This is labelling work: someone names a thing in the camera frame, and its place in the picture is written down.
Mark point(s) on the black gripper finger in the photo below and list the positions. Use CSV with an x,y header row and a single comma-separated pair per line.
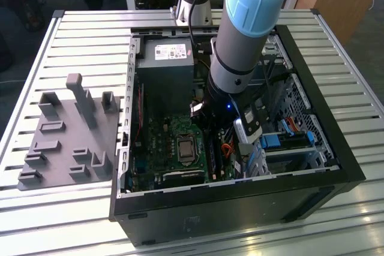
x,y
198,112

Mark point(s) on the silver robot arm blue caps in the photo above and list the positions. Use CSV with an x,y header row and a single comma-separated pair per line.
x,y
240,58

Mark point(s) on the black RAM slot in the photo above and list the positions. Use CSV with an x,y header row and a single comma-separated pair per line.
x,y
205,154

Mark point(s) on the CPU socket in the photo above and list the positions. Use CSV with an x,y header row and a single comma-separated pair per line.
x,y
186,136

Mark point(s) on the silver CPU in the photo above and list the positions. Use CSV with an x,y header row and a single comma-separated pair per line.
x,y
186,149

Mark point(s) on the grey power supply unit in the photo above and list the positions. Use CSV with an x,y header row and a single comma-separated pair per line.
x,y
165,88

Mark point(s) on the green motherboard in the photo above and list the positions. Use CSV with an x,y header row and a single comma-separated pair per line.
x,y
159,148

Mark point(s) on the hard disk in blue carrier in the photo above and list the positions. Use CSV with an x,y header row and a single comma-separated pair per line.
x,y
270,142

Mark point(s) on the black graphics card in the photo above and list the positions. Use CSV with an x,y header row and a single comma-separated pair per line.
x,y
183,179

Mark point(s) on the grey metal drive cage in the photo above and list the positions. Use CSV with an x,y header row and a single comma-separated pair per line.
x,y
279,58

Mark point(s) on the grey metal disk bay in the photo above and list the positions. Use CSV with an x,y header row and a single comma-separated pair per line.
x,y
300,155

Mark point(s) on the black open PC case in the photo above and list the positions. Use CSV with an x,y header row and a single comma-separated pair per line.
x,y
210,217

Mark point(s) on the grey parts rack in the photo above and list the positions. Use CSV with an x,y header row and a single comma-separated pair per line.
x,y
66,136

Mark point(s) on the black camera bracket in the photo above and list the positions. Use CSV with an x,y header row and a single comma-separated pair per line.
x,y
250,118

